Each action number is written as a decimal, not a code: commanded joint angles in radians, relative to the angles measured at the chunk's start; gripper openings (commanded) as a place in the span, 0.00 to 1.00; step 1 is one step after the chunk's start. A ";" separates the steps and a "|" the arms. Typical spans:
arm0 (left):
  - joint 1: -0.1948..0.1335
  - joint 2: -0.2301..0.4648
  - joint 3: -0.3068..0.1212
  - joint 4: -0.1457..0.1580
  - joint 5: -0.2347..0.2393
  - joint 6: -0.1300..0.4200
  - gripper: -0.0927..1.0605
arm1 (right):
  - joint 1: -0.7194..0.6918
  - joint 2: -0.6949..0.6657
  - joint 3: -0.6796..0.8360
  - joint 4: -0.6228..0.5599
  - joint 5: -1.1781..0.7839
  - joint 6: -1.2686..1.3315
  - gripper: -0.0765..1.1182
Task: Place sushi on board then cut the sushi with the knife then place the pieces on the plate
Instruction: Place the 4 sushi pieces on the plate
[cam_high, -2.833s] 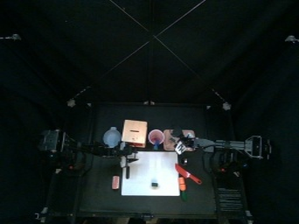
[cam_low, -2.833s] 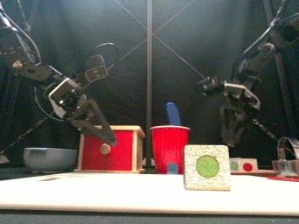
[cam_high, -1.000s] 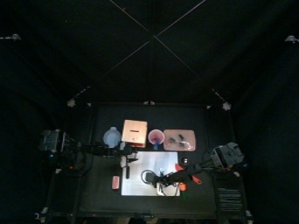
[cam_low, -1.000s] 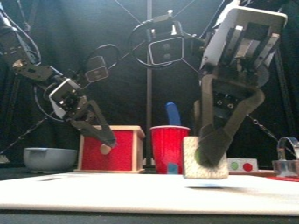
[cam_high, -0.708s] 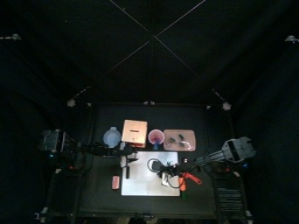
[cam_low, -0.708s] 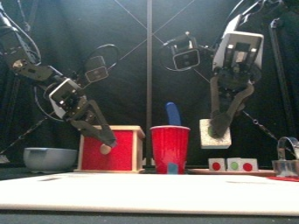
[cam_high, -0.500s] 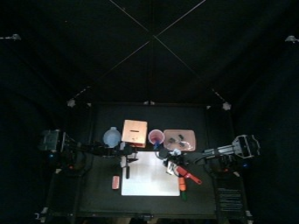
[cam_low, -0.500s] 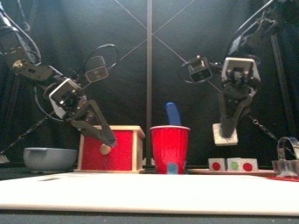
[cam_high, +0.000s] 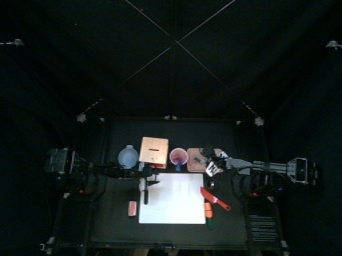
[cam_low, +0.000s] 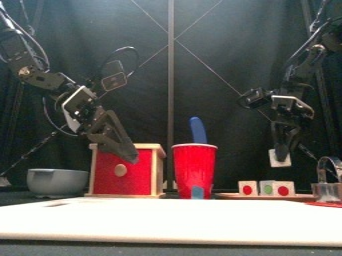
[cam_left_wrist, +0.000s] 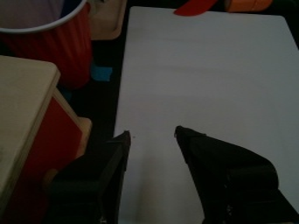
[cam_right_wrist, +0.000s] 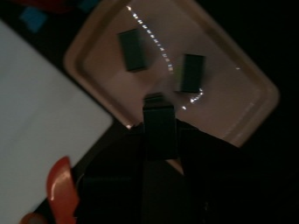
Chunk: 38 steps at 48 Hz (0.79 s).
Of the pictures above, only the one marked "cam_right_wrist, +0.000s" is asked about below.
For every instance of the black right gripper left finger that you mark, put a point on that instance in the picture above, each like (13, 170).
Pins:
(116, 180)

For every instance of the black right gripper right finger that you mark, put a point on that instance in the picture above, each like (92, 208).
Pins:
(218, 186)

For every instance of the sushi piece with dark wrap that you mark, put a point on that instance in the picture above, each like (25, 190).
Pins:
(159, 128)
(192, 73)
(132, 49)

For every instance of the red toy knife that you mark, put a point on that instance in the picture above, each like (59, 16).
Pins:
(60, 189)

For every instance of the white cutting board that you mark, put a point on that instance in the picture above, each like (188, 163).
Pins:
(39, 116)

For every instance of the pink rectangular plate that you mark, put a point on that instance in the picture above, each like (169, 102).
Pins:
(218, 96)

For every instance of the blue tape piece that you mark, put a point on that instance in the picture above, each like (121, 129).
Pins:
(33, 18)
(87, 4)

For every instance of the red plastic cup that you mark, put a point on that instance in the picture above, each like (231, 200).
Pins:
(43, 4)

